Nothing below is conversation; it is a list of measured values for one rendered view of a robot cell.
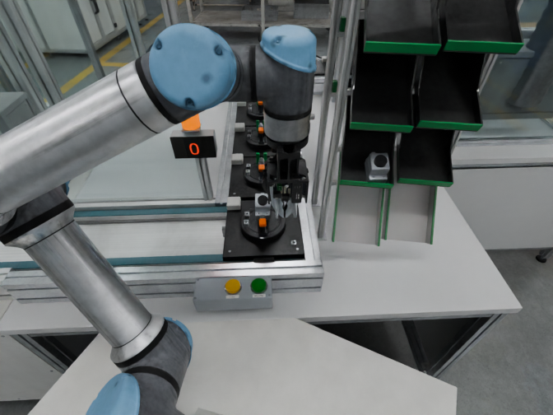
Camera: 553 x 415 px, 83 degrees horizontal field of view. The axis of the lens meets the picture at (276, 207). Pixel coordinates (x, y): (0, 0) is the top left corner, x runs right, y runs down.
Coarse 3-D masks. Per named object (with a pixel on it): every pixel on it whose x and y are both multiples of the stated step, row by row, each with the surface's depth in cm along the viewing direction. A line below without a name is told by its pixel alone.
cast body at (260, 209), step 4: (256, 196) 91; (260, 196) 90; (264, 196) 90; (256, 200) 90; (260, 200) 89; (264, 200) 89; (256, 204) 90; (260, 204) 90; (264, 204) 89; (268, 204) 90; (256, 208) 90; (260, 208) 90; (264, 208) 90; (268, 208) 90; (256, 212) 92; (260, 212) 92; (264, 212) 92; (268, 212) 92; (256, 216) 92; (268, 216) 92
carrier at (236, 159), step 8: (256, 152) 117; (264, 152) 117; (232, 160) 122; (240, 160) 122; (248, 160) 126; (256, 160) 126; (264, 160) 118; (232, 168) 122; (240, 168) 122; (248, 168) 117; (256, 168) 118; (232, 176) 118; (240, 176) 118; (248, 176) 115; (256, 176) 115; (232, 184) 115; (240, 184) 114; (248, 184) 114; (256, 184) 113; (232, 192) 112; (240, 192) 112; (248, 192) 112; (256, 192) 112; (264, 192) 112
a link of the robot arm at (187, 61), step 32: (192, 32) 27; (128, 64) 32; (160, 64) 28; (192, 64) 28; (224, 64) 29; (96, 96) 31; (128, 96) 31; (160, 96) 31; (192, 96) 29; (224, 96) 32; (32, 128) 33; (64, 128) 32; (96, 128) 32; (128, 128) 33; (160, 128) 34; (0, 160) 33; (32, 160) 33; (64, 160) 33; (96, 160) 35; (0, 192) 35; (32, 192) 36; (0, 224) 39
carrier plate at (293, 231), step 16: (240, 208) 106; (240, 224) 101; (288, 224) 101; (224, 240) 96; (240, 240) 96; (272, 240) 96; (288, 240) 96; (224, 256) 91; (240, 256) 91; (256, 256) 92; (272, 256) 92; (288, 256) 92
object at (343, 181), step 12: (348, 84) 83; (348, 96) 90; (348, 108) 89; (348, 120) 87; (348, 132) 86; (360, 132) 86; (372, 132) 86; (384, 132) 85; (348, 144) 85; (360, 144) 84; (372, 144) 84; (384, 144) 84; (348, 156) 83; (360, 156) 83; (348, 168) 82; (360, 168) 82; (348, 180) 79; (360, 180) 81
